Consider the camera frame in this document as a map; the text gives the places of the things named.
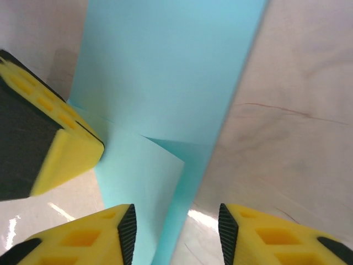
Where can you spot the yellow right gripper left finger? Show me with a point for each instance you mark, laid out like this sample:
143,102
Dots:
82,243

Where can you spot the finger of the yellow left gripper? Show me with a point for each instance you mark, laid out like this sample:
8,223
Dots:
69,154

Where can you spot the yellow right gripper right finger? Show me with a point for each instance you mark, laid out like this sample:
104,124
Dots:
275,240

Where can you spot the light blue paper sheet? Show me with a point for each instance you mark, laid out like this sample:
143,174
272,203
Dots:
165,69

